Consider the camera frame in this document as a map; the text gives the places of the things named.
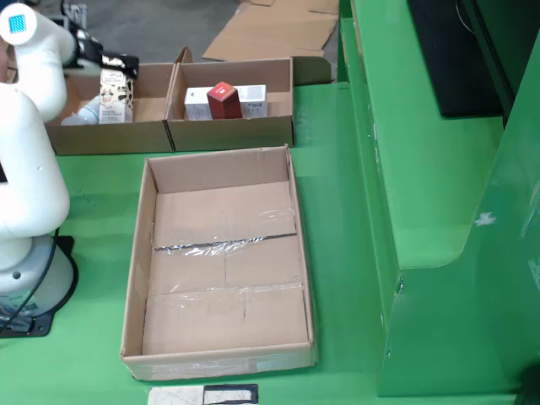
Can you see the open flat cardboard mailer box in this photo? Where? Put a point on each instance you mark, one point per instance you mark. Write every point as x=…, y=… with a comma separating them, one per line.
x=270, y=34

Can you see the open brown cardboard box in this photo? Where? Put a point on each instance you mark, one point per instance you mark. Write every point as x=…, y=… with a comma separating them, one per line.
x=236, y=135
x=109, y=139

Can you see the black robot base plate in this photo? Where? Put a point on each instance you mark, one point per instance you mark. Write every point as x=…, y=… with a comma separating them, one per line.
x=40, y=327

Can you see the flat white carton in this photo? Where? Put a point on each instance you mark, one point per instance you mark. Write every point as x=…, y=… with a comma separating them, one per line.
x=253, y=101

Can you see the green metal shelf stand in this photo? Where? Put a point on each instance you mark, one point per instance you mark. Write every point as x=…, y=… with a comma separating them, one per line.
x=422, y=169

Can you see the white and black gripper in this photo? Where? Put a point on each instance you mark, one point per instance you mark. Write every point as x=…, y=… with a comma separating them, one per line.
x=86, y=48

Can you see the cow print hand cream box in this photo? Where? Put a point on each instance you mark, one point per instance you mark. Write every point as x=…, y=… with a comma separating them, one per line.
x=116, y=99

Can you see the shallow cardboard tray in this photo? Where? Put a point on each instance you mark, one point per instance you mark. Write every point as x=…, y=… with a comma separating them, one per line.
x=223, y=270

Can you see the white and teal bottle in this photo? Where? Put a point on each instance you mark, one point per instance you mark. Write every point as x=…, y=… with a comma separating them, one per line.
x=84, y=114

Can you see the paper card with black frame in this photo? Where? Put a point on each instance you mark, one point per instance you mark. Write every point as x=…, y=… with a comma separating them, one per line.
x=177, y=396

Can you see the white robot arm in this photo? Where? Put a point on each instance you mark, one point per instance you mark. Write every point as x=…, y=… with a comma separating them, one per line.
x=29, y=169

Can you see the small red brown carton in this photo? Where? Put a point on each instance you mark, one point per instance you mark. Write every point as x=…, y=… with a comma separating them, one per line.
x=223, y=105

